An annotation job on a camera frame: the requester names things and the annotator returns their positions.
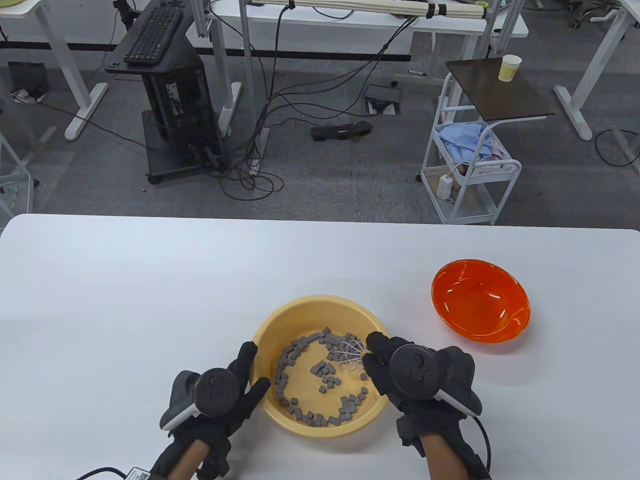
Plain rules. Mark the person's right hand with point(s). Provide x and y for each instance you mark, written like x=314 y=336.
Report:
x=382 y=352

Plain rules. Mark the person's left hand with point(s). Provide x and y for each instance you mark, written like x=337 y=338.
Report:
x=247 y=365

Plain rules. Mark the black hand controller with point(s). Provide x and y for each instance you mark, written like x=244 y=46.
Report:
x=215 y=392
x=415 y=372

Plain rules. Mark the pile of grey toy blocks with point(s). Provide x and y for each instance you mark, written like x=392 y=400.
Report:
x=322 y=370

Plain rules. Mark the yellow plastic basin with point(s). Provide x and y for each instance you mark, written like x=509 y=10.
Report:
x=310 y=315

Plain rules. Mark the orange plastic bowl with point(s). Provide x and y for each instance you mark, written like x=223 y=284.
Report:
x=475 y=300

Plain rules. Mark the person's left forearm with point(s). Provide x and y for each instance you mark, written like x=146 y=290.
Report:
x=187 y=460

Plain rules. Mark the person's right forearm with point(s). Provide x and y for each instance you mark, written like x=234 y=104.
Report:
x=445 y=460

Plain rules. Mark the white label tag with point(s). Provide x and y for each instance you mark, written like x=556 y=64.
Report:
x=140 y=473

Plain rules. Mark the white rolling cart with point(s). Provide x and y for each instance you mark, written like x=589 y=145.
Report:
x=506 y=170

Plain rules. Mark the black power strip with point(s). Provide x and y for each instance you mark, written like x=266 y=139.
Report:
x=342 y=131

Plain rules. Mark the blue cloth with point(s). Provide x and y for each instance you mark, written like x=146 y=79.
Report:
x=462 y=140

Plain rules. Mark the black floor socket box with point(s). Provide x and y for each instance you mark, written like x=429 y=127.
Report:
x=382 y=95

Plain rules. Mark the black computer stand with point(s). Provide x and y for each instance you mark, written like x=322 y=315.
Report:
x=175 y=95

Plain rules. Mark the dark brown side table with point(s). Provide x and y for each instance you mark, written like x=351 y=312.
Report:
x=500 y=97

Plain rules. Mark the white metal rack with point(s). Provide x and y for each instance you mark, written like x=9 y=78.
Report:
x=15 y=175

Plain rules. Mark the yellow paper cup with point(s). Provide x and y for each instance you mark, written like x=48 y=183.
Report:
x=509 y=67

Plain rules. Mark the long white desk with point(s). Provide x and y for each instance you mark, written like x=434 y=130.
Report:
x=350 y=25

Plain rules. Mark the black keyboard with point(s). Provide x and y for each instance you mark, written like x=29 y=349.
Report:
x=152 y=35

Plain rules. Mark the white desk with angled leg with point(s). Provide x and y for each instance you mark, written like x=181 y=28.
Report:
x=595 y=65

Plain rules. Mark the black box under desk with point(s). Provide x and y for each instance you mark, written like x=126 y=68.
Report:
x=27 y=77

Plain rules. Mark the office chair base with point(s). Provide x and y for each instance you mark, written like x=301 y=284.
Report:
x=580 y=21

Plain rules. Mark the yellow-green plastic basket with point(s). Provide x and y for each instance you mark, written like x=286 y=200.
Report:
x=12 y=2

